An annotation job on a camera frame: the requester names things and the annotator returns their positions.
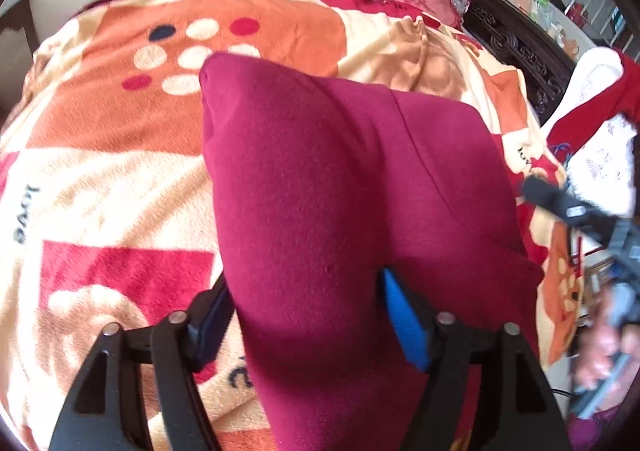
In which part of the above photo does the person's right hand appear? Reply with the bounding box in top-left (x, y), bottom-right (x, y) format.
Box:
top-left (574, 288), bottom-right (640, 404)

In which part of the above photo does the orange red printed blanket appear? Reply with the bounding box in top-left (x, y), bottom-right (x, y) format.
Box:
top-left (0, 0), bottom-right (586, 451)

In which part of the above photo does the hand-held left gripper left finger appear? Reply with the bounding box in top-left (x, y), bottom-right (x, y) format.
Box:
top-left (48, 273), bottom-right (236, 451)

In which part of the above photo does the dark carved wooden bed frame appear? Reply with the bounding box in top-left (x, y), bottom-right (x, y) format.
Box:
top-left (457, 0), bottom-right (578, 126)

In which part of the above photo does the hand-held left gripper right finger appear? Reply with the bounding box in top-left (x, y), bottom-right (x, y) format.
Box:
top-left (382, 268), bottom-right (571, 451)

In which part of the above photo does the white and red garment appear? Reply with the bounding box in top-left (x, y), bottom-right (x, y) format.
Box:
top-left (545, 47), bottom-right (640, 216)

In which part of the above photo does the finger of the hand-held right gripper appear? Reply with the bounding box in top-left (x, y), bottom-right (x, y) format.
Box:
top-left (522, 177), bottom-right (621, 238)

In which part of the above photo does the cluttered side table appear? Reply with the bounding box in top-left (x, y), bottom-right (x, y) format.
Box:
top-left (495, 0), bottom-right (640, 54)

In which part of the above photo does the maroon fleece garment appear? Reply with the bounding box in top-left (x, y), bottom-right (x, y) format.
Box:
top-left (199, 52), bottom-right (546, 451)

